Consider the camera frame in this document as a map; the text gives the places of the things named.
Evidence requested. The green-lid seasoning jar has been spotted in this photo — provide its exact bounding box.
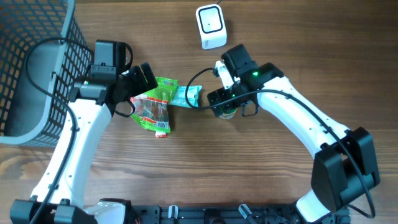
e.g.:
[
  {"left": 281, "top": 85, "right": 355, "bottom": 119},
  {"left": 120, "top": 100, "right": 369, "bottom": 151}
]
[{"left": 219, "top": 108, "right": 237, "bottom": 119}]

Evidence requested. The green clear snack bag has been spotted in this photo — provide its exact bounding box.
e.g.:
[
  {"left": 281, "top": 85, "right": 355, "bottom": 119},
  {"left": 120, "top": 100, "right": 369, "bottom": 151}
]
[{"left": 130, "top": 77, "right": 178, "bottom": 133}]

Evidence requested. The light teal tissue packet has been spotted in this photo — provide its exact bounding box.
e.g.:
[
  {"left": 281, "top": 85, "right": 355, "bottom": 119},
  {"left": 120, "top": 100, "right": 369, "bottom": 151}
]
[{"left": 170, "top": 85, "right": 202, "bottom": 108}]

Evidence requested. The red stick sachet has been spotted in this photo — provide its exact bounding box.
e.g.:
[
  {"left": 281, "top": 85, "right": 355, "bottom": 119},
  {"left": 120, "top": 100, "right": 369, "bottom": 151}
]
[{"left": 155, "top": 131, "right": 167, "bottom": 138}]

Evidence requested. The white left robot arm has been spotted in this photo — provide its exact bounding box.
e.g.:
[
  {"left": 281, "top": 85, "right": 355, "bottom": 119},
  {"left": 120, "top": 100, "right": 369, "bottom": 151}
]
[{"left": 10, "top": 40, "right": 158, "bottom": 223}]

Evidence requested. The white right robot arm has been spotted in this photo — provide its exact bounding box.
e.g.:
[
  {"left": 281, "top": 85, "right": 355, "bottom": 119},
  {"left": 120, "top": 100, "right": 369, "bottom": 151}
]
[{"left": 207, "top": 44, "right": 381, "bottom": 223}]

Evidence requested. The white barcode scanner box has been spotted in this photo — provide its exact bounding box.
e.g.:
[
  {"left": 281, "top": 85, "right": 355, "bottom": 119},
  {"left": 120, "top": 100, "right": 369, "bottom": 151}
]
[{"left": 195, "top": 4, "right": 227, "bottom": 50}]

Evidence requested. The grey plastic mesh basket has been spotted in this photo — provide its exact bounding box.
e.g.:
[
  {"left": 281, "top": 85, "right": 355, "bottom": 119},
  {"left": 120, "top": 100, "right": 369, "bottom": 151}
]
[{"left": 1, "top": 0, "right": 93, "bottom": 147}]

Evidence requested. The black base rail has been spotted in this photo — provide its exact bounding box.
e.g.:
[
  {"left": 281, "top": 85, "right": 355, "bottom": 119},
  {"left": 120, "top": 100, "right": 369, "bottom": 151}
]
[{"left": 130, "top": 203, "right": 351, "bottom": 224}]

